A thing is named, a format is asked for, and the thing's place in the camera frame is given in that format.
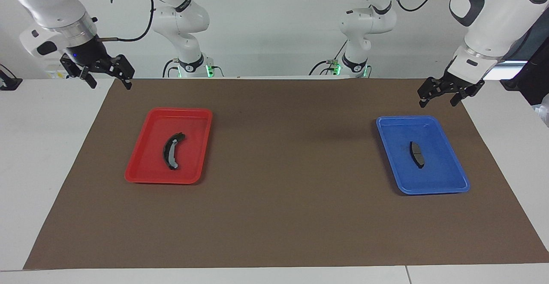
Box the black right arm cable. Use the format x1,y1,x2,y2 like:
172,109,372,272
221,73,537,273
97,0,155,43

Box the brown table mat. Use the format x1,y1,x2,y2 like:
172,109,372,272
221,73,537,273
24,78,549,270

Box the blue plastic tray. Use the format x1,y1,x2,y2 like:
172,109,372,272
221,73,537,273
376,115,471,195

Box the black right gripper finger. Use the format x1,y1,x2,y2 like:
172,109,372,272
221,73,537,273
60,54,97,90
108,54,136,91

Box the black table clamp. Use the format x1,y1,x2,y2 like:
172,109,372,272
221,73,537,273
0,64,23,91

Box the black equipment stand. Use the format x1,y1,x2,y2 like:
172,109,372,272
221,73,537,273
500,48,549,106

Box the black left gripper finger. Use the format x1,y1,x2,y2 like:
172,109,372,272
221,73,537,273
418,77,449,108
449,82,486,107

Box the dark grey panel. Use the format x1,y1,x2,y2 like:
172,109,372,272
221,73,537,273
485,16,549,80

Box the red plastic tray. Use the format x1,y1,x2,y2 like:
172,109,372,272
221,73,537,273
124,107,213,185

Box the clear plastic object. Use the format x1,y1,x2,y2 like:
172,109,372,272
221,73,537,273
533,94,549,128

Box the small dark brake pad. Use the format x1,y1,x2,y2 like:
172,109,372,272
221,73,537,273
409,141,425,169

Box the curved brake pad grey stripe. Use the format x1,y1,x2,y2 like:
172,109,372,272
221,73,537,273
162,132,187,171

